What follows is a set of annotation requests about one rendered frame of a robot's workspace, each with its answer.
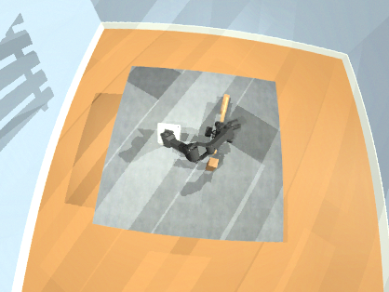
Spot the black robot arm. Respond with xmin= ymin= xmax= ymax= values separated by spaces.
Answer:
xmin=159 ymin=119 xmax=241 ymax=162

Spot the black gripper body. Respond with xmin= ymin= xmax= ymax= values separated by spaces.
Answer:
xmin=205 ymin=126 xmax=234 ymax=143

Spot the tan wooden post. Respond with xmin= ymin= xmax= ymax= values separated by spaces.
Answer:
xmin=206 ymin=94 xmax=230 ymax=171

